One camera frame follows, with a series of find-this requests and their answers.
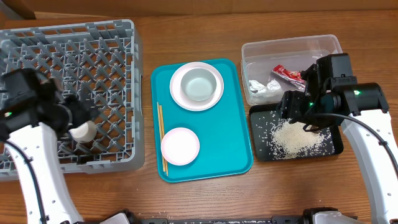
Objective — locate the white tissue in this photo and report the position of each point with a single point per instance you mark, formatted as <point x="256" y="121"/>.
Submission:
<point x="272" y="87"/>

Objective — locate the white rice pile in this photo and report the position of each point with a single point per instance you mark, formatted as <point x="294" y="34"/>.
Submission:
<point x="295" y="140"/>

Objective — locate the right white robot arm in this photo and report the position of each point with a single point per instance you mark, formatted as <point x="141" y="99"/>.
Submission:
<point x="333" y="97"/>

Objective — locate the large white plate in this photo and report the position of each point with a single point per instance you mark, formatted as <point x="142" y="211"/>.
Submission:
<point x="178" y="95"/>

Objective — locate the small pink-white plate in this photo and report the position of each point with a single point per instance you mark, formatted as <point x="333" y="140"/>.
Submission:
<point x="180" y="146"/>

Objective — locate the wooden chopstick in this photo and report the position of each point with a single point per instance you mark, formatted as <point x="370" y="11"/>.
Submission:
<point x="159" y="114"/>
<point x="163" y="122"/>

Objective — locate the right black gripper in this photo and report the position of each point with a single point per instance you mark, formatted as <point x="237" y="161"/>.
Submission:
<point x="290" y="109"/>

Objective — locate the grey-green bowl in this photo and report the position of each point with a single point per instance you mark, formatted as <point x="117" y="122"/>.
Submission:
<point x="198" y="84"/>

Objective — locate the clear plastic bin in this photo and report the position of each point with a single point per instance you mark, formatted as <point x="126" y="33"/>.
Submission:
<point x="295" y="54"/>

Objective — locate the left wooden chopstick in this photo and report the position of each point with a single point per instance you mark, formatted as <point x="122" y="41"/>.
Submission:
<point x="159" y="114"/>

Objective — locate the grey dishwasher rack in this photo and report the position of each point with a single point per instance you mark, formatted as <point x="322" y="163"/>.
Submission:
<point x="98" y="61"/>

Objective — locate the white cup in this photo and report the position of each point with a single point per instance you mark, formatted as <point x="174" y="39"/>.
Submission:
<point x="84" y="133"/>

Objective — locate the right wooden chopstick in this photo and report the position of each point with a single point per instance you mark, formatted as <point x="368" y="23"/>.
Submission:
<point x="163" y="122"/>

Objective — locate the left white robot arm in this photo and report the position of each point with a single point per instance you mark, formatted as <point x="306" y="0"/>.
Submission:
<point x="34" y="117"/>

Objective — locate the teal plastic tray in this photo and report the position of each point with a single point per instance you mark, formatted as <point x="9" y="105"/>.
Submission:
<point x="225" y="144"/>

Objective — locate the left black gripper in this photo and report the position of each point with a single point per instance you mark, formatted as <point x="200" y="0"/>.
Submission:
<point x="82" y="111"/>

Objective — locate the red snack wrapper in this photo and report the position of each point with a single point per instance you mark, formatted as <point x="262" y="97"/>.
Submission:
<point x="292" y="77"/>

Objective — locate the black waste tray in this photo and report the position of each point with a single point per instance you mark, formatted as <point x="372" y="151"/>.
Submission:
<point x="337" y="146"/>

